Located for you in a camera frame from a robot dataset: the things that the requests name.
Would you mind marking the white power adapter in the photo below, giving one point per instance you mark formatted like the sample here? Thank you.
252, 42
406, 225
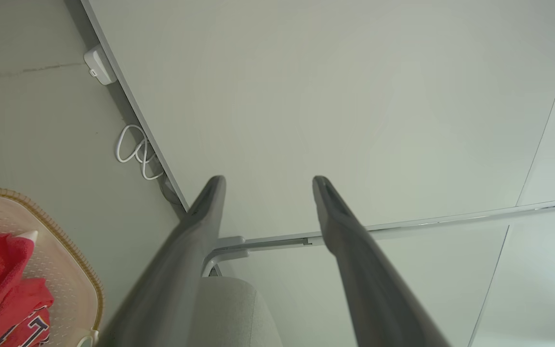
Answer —
98, 65

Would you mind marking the red jersey with lettering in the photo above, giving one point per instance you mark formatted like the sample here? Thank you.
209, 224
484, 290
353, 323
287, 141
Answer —
22, 299

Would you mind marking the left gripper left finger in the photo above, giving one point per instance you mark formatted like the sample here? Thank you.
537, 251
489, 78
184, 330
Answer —
171, 279

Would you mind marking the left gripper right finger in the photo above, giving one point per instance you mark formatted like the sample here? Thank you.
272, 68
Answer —
369, 279

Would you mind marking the white metal frame rail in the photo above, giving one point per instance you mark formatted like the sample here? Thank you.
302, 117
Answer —
277, 242

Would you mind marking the beige plastic laundry basket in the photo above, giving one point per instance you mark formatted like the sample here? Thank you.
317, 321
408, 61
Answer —
60, 270

